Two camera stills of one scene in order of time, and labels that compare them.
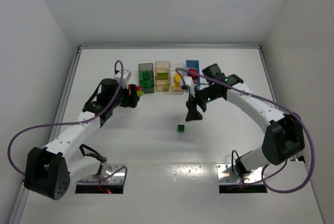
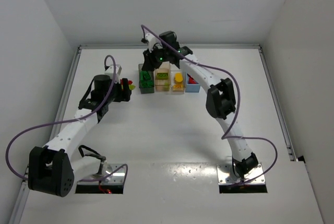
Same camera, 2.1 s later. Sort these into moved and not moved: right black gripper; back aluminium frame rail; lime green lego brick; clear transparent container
Moved: right black gripper
Not moved: back aluminium frame rail; clear transparent container; lime green lego brick
